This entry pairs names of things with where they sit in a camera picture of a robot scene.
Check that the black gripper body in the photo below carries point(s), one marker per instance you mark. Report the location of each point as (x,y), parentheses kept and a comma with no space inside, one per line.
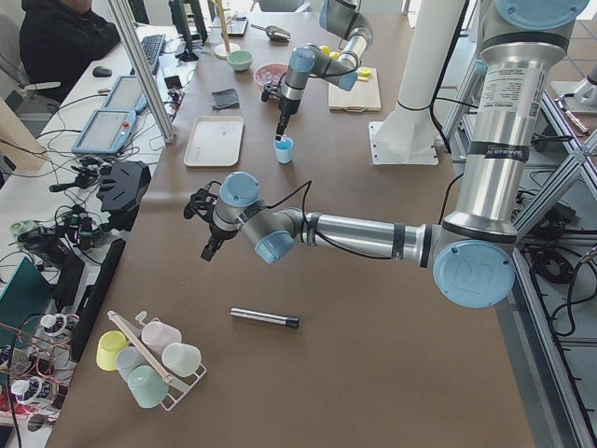
(285,107)
(215,231)

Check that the light blue cup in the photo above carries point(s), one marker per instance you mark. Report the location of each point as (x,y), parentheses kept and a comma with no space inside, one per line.
(284,149)

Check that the steel muddler with black cap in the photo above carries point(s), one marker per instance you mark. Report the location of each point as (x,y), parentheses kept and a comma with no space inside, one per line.
(287,321)

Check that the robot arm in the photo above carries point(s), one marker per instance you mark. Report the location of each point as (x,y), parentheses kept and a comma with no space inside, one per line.
(340,18)
(469,249)

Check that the clear ice cubes pile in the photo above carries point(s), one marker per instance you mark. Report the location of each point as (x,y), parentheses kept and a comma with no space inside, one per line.
(271,72)

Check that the pink cup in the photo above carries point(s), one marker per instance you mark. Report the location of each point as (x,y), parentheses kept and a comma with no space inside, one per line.
(157,335)

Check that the white cup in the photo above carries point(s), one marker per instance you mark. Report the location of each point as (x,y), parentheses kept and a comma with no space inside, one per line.
(181,358)

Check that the yellow cup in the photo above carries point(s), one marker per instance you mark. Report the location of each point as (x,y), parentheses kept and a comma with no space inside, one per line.
(109,345)

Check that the grey blue cup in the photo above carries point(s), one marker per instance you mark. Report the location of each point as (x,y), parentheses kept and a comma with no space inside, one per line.
(128,359)

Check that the green cup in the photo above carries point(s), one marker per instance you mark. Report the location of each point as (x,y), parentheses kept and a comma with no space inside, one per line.
(147,387)

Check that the pink bowl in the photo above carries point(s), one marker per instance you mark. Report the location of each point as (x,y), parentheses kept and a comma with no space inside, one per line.
(266,74)

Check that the grey folded cloth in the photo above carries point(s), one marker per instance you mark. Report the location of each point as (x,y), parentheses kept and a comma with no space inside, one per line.
(227,98)

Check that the green bowl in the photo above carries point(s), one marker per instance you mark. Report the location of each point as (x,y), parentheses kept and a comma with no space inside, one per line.
(240,60)

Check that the cream rabbit tray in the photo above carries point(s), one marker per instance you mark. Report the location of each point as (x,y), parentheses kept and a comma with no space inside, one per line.
(214,141)

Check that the metal scoop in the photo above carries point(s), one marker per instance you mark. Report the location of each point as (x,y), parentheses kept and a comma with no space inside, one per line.
(274,33)

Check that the wooden cutting board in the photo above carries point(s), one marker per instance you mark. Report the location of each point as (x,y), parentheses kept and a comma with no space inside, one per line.
(364,96)

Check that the lemon slice upper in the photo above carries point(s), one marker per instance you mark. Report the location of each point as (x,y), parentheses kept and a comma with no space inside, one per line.
(364,72)

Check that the wooden stand with round base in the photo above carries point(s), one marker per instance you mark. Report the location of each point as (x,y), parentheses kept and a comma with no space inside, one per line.
(222,51)

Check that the black plastic shell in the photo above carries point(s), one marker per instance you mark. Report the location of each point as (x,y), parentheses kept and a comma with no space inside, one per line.
(121,192)

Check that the black keyboard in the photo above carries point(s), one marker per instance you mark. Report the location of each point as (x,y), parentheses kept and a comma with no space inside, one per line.
(152,47)

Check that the teach pendant near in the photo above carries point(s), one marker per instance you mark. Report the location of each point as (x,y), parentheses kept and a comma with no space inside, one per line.
(106,132)

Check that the teach pendant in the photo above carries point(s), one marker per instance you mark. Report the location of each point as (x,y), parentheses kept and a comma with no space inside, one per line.
(126,93)
(106,132)

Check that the teach pendant far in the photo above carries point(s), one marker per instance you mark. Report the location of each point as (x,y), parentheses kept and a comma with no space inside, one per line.
(126,93)

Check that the black computer mouse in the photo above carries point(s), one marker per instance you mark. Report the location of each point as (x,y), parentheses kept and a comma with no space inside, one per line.
(101,72)

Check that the seated person in black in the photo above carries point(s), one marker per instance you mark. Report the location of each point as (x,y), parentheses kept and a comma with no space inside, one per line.
(59,40)

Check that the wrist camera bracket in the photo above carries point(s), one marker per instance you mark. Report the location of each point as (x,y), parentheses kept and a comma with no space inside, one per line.
(202,204)
(271,92)

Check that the aluminium frame post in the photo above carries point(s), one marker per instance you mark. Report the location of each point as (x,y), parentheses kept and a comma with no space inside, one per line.
(123,20)

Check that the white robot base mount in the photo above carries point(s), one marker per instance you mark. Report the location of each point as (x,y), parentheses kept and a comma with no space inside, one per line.
(407,135)

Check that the white wire cup rack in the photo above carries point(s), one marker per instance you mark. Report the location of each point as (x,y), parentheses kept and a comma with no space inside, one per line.
(179,387)

